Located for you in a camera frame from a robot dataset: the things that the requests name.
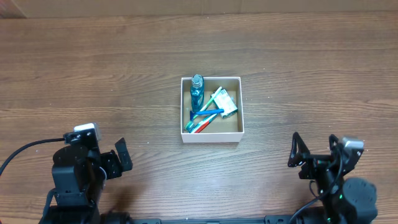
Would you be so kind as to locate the blue razor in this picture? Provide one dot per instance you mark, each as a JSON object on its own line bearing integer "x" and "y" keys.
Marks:
{"x": 193, "y": 115}

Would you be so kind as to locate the blue Listerine mouthwash bottle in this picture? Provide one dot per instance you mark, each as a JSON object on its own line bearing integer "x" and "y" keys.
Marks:
{"x": 197, "y": 92}

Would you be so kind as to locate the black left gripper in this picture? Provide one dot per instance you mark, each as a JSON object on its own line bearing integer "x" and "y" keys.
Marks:
{"x": 109, "y": 158}

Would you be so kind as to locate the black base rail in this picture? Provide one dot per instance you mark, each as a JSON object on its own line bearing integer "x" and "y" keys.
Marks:
{"x": 211, "y": 220}

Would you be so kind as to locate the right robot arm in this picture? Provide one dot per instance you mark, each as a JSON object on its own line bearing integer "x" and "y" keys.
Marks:
{"x": 338, "y": 200}

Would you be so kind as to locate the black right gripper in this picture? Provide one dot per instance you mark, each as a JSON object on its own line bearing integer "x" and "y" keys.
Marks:
{"x": 314, "y": 163}

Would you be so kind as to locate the green soap bar package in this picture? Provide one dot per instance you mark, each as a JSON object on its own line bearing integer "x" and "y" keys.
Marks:
{"x": 224, "y": 102}

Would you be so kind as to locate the green toothbrush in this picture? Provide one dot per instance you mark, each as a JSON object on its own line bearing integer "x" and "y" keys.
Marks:
{"x": 190, "y": 124}

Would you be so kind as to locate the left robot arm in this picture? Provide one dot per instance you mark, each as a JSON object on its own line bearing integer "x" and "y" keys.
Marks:
{"x": 80, "y": 172}

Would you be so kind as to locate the small toothpaste tube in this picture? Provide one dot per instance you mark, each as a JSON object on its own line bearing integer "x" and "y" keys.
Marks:
{"x": 203, "y": 124}

